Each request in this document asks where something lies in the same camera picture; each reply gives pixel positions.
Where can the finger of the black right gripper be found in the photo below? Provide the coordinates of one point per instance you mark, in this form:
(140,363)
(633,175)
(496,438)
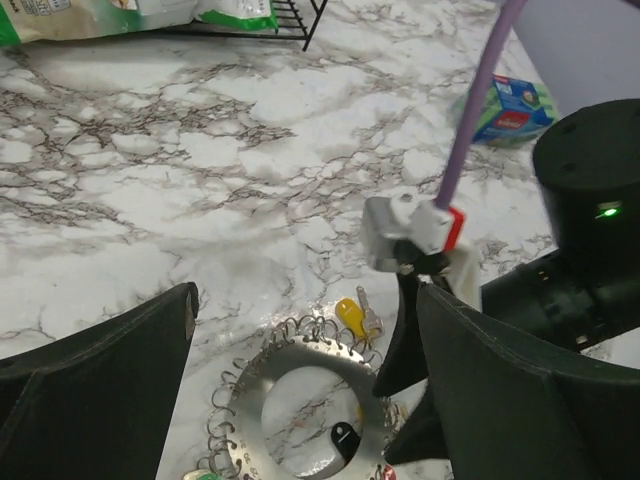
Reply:
(404,364)
(421,437)

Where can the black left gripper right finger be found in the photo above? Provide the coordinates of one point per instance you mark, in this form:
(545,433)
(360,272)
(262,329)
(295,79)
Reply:
(513,406)

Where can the green white snack bag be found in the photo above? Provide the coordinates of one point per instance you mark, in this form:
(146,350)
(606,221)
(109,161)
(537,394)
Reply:
(25,21)

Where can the blue green sponge pack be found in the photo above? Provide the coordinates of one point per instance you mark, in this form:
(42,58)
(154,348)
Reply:
(515,111)

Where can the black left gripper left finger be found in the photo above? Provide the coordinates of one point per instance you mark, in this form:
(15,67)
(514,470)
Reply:
(98,404)

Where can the black wire rack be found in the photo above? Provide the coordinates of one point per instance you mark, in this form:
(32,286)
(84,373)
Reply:
(297,22)

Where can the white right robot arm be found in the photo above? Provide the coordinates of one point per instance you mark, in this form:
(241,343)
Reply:
(587,290)

